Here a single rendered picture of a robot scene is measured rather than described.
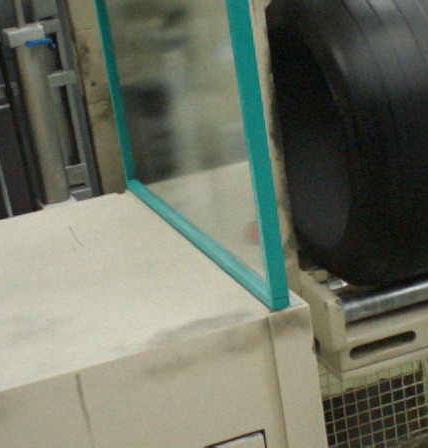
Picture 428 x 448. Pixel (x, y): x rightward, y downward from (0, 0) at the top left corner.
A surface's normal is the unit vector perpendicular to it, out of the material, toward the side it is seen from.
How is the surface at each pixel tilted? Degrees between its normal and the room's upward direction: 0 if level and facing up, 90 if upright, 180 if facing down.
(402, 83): 64
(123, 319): 0
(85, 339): 0
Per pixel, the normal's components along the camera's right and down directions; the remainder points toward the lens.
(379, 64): -0.07, -0.24
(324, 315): -0.93, 0.24
